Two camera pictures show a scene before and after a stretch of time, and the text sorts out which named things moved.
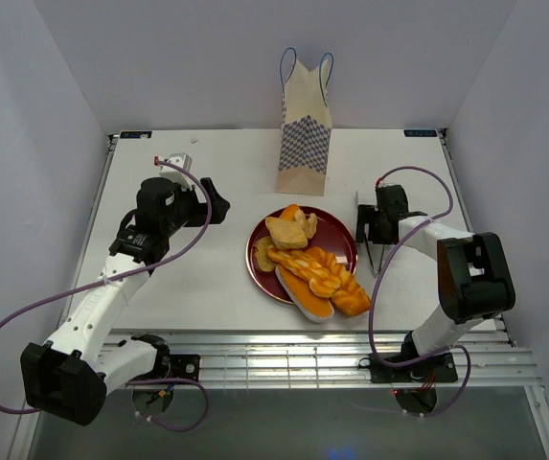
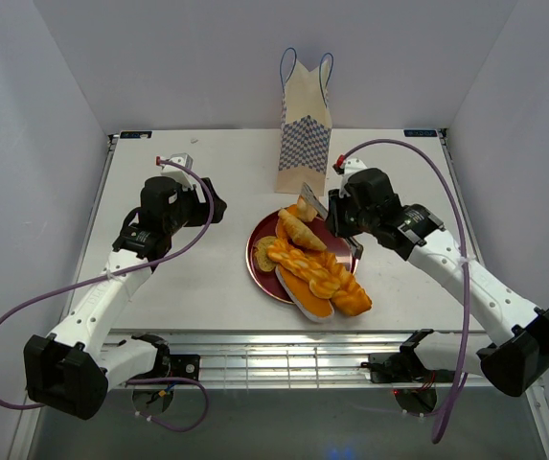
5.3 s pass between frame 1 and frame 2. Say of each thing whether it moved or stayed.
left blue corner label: stayed
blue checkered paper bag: stayed
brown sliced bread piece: stayed
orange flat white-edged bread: stayed
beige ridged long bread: moved
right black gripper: moved
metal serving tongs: moved
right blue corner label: stayed
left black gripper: stayed
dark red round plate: stayed
